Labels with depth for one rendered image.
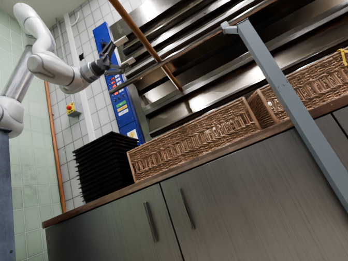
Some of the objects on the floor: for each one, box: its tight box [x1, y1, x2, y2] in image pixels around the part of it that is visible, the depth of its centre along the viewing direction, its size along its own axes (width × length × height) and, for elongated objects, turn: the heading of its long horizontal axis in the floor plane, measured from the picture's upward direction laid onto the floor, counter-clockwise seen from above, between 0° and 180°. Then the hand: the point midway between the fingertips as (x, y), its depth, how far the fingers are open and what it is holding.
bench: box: [42, 94, 348, 261], centre depth 74 cm, size 56×242×58 cm, turn 26°
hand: (128, 49), depth 93 cm, fingers open, 13 cm apart
